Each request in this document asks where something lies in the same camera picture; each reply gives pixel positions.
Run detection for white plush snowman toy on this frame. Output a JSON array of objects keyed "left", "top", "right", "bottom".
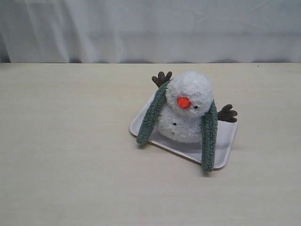
[{"left": 151, "top": 70, "right": 238, "bottom": 144}]

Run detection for green fuzzy scarf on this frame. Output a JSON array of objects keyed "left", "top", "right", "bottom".
[{"left": 136, "top": 81, "right": 218, "bottom": 173}]

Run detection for white plastic tray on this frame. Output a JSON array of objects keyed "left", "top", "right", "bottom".
[{"left": 129, "top": 96, "right": 238, "bottom": 171}]

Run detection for white curtain backdrop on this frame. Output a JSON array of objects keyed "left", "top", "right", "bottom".
[{"left": 0, "top": 0, "right": 301, "bottom": 63}]

